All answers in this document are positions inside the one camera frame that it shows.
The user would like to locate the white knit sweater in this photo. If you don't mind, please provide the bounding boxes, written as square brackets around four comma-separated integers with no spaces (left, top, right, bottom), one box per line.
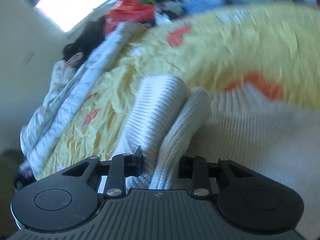
[114,77,319,239]

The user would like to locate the black and white crumpled clothes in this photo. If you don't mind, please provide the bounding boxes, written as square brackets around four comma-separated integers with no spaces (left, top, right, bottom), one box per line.
[155,1,185,25]

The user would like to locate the white printed quilt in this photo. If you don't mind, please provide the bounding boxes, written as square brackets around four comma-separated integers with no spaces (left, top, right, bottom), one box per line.
[19,22,145,175]

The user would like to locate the yellow cartoon bed sheet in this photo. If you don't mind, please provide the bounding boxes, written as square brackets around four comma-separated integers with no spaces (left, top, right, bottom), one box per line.
[34,2,319,179]

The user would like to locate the black garment by window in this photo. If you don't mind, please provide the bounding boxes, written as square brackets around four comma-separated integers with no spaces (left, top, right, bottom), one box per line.
[62,16,106,68]

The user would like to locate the window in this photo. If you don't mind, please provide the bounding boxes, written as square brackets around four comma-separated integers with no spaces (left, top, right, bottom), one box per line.
[35,0,108,33]

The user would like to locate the red plastic bag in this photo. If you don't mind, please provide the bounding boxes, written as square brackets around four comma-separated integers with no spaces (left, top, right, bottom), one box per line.
[103,0,156,36]

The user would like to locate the light blue knit garment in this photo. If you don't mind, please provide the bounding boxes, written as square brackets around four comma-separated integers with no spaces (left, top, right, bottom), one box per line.
[182,0,226,15]

